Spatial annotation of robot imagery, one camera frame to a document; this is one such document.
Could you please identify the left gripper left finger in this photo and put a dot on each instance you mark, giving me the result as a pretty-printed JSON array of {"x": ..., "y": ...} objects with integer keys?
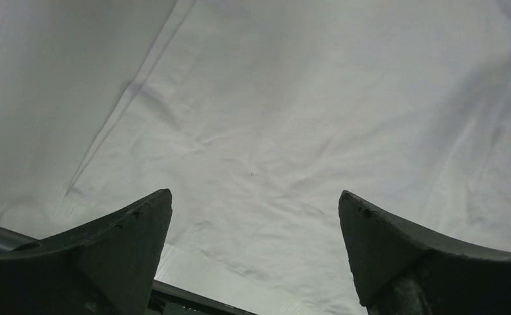
[{"x": 105, "y": 266}]

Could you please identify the white t shirt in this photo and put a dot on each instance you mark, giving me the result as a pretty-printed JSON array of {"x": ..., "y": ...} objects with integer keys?
[{"x": 257, "y": 115}]

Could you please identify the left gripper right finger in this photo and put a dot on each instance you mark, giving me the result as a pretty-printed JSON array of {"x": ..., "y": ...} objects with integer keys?
[{"x": 400, "y": 267}]

